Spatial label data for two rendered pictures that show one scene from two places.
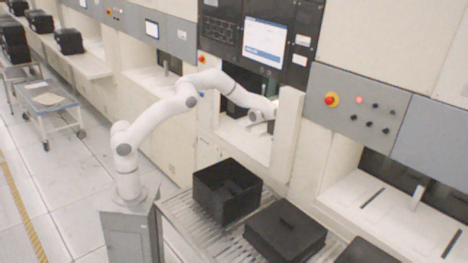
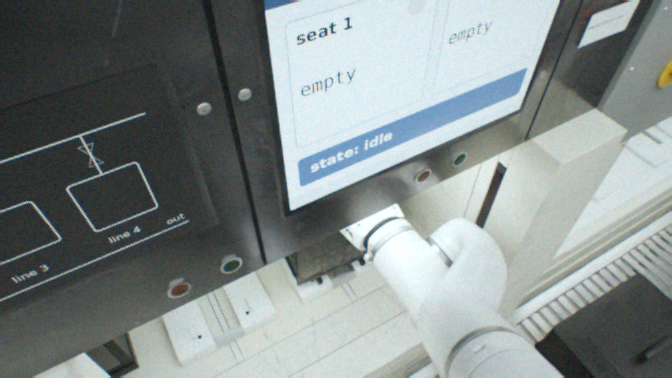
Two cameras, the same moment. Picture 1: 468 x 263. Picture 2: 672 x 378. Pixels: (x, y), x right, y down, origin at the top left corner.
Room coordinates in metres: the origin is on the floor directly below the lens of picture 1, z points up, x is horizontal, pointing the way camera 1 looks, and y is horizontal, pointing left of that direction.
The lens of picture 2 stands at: (1.62, 0.20, 1.81)
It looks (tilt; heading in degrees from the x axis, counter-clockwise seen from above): 50 degrees down; 283
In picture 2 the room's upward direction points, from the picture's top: straight up
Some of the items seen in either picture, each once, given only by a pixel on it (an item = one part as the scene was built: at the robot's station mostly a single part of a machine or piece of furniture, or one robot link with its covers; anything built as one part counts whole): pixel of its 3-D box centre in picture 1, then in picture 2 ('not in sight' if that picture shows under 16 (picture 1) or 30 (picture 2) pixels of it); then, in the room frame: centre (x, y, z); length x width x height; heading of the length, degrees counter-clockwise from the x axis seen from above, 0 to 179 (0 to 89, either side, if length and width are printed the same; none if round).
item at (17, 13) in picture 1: (19, 7); not in sight; (5.65, 3.80, 0.93); 0.30 x 0.28 x 0.26; 43
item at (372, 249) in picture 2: not in sight; (388, 242); (1.63, -0.23, 1.19); 0.09 x 0.03 x 0.08; 43
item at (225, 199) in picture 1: (227, 189); not in sight; (1.32, -0.01, 0.85); 0.28 x 0.28 x 0.17; 41
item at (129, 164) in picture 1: (123, 145); not in sight; (1.35, 0.54, 1.07); 0.19 x 0.12 x 0.24; 20
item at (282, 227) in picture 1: (285, 230); (643, 359); (1.07, -0.30, 0.83); 0.29 x 0.29 x 0.13; 42
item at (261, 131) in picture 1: (258, 125); (212, 298); (1.99, -0.20, 0.89); 0.22 x 0.21 x 0.04; 133
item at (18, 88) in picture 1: (50, 110); not in sight; (3.22, 2.10, 0.24); 0.97 x 0.52 x 0.48; 45
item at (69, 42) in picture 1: (69, 41); not in sight; (3.71, 1.99, 0.93); 0.30 x 0.28 x 0.26; 40
